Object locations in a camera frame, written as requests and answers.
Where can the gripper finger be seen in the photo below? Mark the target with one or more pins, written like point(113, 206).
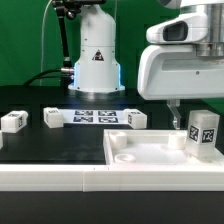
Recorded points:
point(175, 115)

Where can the white square tabletop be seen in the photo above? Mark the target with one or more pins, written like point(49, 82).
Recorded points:
point(151, 147)

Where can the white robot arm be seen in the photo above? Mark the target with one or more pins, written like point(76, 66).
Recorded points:
point(182, 59)

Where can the fiducial marker sheet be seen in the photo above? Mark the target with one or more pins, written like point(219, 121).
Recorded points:
point(93, 116)

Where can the white U-shaped fence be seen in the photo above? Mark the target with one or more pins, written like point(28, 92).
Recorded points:
point(90, 178)

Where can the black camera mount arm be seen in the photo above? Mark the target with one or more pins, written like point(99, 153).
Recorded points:
point(65, 9)

